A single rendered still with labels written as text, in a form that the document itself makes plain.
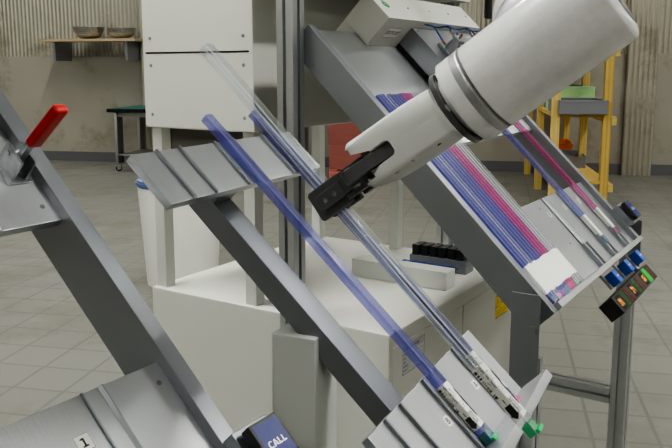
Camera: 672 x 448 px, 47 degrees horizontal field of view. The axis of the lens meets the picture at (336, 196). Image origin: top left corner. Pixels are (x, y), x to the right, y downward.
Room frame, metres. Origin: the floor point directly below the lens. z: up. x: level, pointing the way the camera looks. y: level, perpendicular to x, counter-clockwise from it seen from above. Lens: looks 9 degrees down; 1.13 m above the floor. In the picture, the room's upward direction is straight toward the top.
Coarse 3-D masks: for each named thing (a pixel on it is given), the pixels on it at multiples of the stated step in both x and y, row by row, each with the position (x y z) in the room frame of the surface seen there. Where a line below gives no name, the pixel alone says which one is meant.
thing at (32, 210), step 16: (0, 128) 0.83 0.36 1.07; (0, 144) 0.81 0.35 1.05; (0, 176) 0.78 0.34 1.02; (32, 176) 0.81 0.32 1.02; (0, 192) 0.76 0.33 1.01; (16, 192) 0.78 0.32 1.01; (32, 192) 0.79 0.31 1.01; (0, 208) 0.75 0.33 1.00; (16, 208) 0.76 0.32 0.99; (32, 208) 0.77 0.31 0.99; (48, 208) 0.78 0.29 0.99; (0, 224) 0.73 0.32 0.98; (16, 224) 0.74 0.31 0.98; (32, 224) 0.76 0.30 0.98; (48, 224) 0.77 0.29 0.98
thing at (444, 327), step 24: (240, 96) 0.81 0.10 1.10; (264, 120) 0.80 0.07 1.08; (288, 144) 0.78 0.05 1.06; (312, 168) 0.77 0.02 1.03; (360, 240) 0.75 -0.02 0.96; (384, 264) 0.74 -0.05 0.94; (408, 288) 0.73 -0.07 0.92; (432, 312) 0.72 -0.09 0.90; (456, 336) 0.71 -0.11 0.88; (480, 360) 0.71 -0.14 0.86; (528, 432) 0.68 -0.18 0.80
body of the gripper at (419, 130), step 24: (432, 96) 0.69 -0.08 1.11; (384, 120) 0.70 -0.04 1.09; (408, 120) 0.68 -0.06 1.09; (432, 120) 0.68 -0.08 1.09; (456, 120) 0.68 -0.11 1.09; (360, 144) 0.70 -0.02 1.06; (408, 144) 0.68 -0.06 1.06; (432, 144) 0.68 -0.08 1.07; (384, 168) 0.69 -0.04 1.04; (408, 168) 0.71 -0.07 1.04
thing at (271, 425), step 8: (272, 416) 0.69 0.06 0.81; (264, 424) 0.67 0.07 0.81; (272, 424) 0.68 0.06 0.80; (280, 424) 0.69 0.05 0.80; (256, 432) 0.66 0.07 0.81; (264, 432) 0.67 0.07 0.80; (272, 432) 0.67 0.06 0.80; (280, 432) 0.68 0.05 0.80; (264, 440) 0.66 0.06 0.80; (272, 440) 0.66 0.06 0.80; (280, 440) 0.67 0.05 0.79; (288, 440) 0.68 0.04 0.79
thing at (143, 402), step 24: (120, 384) 0.67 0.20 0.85; (144, 384) 0.69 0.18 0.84; (168, 384) 0.70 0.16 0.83; (48, 408) 0.61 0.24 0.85; (72, 408) 0.62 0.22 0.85; (96, 408) 0.64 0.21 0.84; (120, 408) 0.65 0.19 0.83; (144, 408) 0.66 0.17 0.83; (168, 408) 0.68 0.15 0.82; (0, 432) 0.57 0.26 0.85; (24, 432) 0.58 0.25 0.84; (48, 432) 0.59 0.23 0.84; (72, 432) 0.61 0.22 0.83; (96, 432) 0.62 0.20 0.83; (120, 432) 0.63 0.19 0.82; (144, 432) 0.65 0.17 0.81; (168, 432) 0.66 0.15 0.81; (192, 432) 0.68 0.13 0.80
